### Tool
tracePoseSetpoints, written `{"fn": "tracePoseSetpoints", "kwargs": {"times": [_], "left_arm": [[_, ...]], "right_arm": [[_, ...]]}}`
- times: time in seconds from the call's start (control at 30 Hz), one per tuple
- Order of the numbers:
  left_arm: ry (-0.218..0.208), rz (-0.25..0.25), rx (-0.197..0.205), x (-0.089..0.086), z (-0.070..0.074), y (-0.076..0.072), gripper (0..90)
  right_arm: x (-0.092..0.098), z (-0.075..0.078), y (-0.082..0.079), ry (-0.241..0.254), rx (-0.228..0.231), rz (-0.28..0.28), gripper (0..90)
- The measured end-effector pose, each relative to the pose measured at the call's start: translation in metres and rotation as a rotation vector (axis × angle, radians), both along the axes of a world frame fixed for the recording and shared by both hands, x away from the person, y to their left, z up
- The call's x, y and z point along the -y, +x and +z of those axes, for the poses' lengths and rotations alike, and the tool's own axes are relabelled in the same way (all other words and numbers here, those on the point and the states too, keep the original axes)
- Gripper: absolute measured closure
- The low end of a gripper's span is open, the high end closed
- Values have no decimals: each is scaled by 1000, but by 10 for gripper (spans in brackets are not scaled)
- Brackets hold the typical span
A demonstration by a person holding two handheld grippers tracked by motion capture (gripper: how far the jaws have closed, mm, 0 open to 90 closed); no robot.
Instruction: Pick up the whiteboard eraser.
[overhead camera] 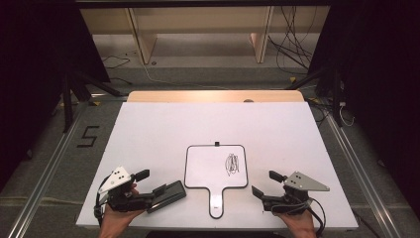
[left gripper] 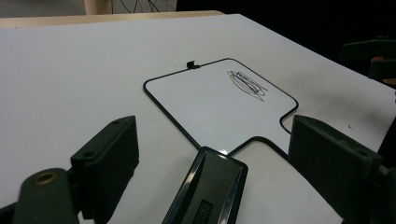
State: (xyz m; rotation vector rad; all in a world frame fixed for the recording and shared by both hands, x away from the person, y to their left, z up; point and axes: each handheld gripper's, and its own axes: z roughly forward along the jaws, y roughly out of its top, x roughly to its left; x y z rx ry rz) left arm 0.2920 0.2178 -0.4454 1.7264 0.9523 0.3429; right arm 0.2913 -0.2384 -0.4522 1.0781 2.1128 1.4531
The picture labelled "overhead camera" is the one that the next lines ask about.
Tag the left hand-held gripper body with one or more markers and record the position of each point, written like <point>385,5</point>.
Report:
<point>116,178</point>

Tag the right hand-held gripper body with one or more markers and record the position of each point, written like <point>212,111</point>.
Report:
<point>305,182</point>

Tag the black whiteboard eraser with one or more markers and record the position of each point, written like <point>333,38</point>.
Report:
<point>169,195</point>

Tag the person's right hand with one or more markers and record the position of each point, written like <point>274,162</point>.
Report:
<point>298,224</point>

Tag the white table cover sheet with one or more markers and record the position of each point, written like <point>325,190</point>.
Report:
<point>165,132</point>

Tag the black tripod stand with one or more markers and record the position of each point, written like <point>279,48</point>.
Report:
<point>67,102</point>
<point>336,95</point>

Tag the wooden table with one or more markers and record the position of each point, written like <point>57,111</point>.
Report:
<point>198,96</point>

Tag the yellow tape marker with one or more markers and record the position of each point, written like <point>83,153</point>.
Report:
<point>293,79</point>

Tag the dark curtain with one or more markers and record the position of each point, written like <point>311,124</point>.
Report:
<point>29,66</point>
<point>379,82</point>

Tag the light wooden desk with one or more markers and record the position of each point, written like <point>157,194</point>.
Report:
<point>204,20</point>

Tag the metal floor rail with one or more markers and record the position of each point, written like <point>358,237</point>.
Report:
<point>360,178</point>
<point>43,185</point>

